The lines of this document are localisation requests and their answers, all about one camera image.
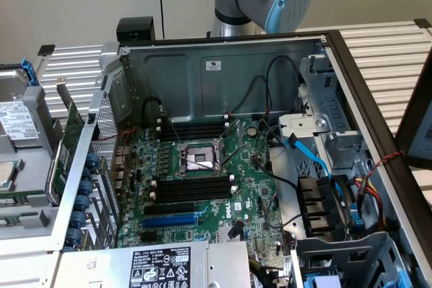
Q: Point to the green RAM stick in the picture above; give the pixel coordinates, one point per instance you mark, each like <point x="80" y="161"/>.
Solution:
<point x="10" y="222"/>
<point x="20" y="200"/>

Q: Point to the RAM slot white latches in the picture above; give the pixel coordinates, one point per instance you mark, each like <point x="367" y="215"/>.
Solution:
<point x="195" y="196"/>
<point x="192" y="132"/>
<point x="192" y="122"/>
<point x="195" y="185"/>

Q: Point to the round coin battery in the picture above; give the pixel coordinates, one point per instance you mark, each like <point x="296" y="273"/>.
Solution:
<point x="251" y="130"/>

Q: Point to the metal CPU socket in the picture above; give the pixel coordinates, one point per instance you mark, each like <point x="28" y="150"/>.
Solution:
<point x="199" y="160"/>

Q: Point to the thin metal locking lever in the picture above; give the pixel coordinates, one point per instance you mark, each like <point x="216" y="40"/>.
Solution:
<point x="176" y="131"/>
<point x="200" y="163"/>

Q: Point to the open metal PC case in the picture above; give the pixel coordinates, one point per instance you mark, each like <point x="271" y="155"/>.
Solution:
<point x="202" y="82"/>

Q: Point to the white case label sticker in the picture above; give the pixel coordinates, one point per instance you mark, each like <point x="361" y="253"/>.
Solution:
<point x="212" y="65"/>

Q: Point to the green Dell motherboard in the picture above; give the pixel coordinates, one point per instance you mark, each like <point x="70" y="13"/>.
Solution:
<point x="209" y="202"/>

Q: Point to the long black expansion slot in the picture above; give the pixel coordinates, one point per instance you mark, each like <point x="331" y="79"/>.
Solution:
<point x="170" y="208"/>

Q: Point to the blue expansion slot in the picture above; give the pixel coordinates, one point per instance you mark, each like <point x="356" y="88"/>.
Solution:
<point x="168" y="222"/>

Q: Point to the silver finned heatsink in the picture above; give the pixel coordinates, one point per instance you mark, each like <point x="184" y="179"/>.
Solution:
<point x="233" y="234"/>

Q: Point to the grey metal disk bay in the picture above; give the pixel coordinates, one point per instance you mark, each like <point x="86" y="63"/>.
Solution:
<point x="337" y="112"/>

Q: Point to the black plastic fan shroud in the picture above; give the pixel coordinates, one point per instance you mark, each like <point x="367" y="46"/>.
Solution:
<point x="317" y="200"/>

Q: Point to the black box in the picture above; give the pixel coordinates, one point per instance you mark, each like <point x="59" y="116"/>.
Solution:
<point x="135" y="30"/>

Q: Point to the blue slot retention clip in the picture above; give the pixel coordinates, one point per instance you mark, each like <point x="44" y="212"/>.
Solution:
<point x="78" y="218"/>
<point x="73" y="235"/>
<point x="92" y="160"/>
<point x="85" y="187"/>
<point x="82" y="202"/>

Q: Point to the short black expansion slot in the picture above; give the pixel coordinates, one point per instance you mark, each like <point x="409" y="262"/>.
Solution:
<point x="148" y="237"/>

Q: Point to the green graphics card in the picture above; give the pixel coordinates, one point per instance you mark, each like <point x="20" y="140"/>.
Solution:
<point x="67" y="139"/>

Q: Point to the silver power supply unit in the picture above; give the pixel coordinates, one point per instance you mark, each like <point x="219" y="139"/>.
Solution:
<point x="168" y="267"/>

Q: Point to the blue plastic tab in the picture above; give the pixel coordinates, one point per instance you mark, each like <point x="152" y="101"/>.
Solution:
<point x="357" y="221"/>

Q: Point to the black table end cap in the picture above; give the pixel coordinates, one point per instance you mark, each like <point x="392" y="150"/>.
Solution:
<point x="46" y="50"/>
<point x="423" y="25"/>

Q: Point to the grey parts rack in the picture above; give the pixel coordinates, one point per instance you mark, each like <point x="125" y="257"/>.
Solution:
<point x="33" y="166"/>

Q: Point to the blue-grey metal disk bay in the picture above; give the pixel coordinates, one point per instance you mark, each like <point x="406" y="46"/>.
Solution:
<point x="354" y="254"/>

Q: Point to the silver hard disk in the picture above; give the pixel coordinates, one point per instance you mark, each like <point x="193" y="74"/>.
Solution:
<point x="17" y="116"/>

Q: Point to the black-framed grey panel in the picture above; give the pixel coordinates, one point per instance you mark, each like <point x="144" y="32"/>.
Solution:
<point x="418" y="133"/>

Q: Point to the square silver CPU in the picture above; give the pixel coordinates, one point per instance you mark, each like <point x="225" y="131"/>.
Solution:
<point x="6" y="173"/>

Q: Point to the blue plastic disk bracket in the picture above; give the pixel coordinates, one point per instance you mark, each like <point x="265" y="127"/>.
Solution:
<point x="30" y="72"/>

